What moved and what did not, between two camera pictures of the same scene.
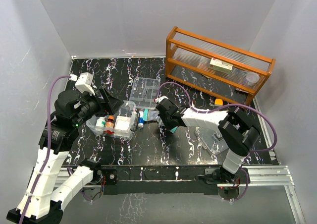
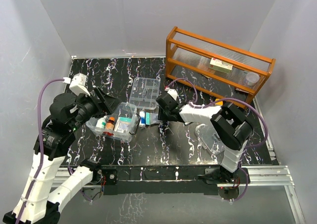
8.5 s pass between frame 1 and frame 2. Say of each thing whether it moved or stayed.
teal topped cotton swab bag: moved
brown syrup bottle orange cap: stayed
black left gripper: stayed
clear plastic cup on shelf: stayed
